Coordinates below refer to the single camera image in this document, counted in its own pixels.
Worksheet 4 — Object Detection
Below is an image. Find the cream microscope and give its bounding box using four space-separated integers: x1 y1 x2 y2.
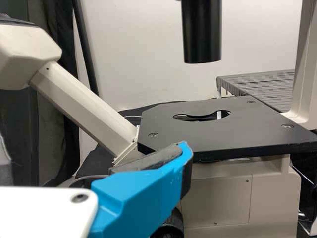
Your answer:
0 0 317 238

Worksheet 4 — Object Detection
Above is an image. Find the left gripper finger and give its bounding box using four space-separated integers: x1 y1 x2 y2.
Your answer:
90 140 194 238

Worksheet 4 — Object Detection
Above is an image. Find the black platform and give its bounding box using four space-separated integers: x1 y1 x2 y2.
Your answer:
215 69 297 114

